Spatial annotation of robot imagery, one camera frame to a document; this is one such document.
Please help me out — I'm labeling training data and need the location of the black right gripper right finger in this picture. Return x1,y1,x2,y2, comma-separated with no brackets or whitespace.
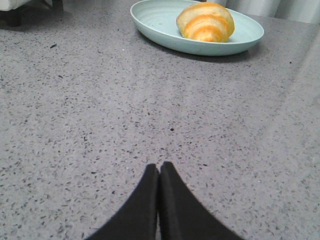
158,161,241,240

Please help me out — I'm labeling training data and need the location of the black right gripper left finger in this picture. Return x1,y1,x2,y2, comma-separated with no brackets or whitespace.
88,164,159,240

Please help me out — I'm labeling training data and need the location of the golden croissant bread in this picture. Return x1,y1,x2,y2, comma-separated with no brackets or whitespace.
176,2,235,43

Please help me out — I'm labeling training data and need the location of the light green plate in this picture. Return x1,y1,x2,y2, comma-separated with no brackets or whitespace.
130,0,264,56

